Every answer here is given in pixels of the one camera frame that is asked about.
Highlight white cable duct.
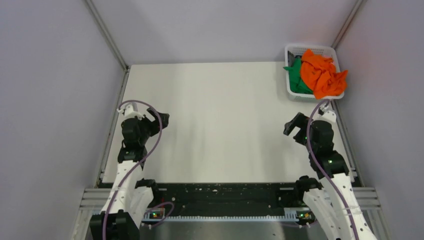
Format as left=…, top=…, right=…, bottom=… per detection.
left=91, top=207, right=314, bottom=223

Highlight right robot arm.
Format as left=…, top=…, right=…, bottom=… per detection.
left=283, top=108, right=376, bottom=240

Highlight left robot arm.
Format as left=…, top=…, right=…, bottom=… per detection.
left=89, top=100, right=170, bottom=240

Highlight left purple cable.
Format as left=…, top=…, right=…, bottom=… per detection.
left=101, top=99, right=175, bottom=240

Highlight orange t shirt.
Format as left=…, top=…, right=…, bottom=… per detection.
left=300, top=48, right=348, bottom=100

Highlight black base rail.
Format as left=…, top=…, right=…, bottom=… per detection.
left=137, top=180, right=315, bottom=222

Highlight green t shirt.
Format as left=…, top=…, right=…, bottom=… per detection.
left=283, top=57, right=313, bottom=95

